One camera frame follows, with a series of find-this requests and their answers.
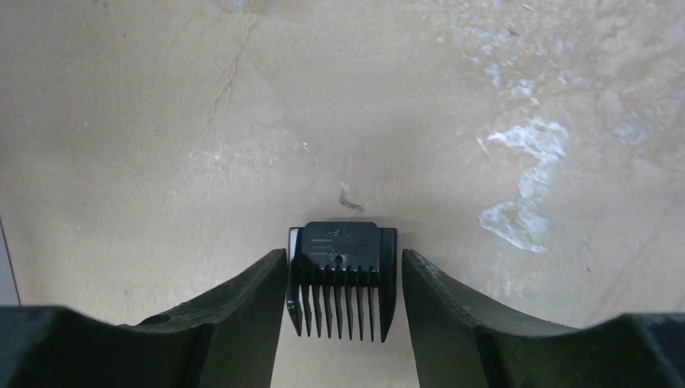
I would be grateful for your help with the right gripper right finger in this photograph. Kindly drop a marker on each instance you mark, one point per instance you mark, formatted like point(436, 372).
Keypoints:
point(463, 338)

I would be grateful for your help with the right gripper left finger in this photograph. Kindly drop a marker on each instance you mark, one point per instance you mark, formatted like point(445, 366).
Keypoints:
point(225, 337)

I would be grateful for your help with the white hair clipper kit box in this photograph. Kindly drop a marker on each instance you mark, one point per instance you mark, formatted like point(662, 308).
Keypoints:
point(9, 292)

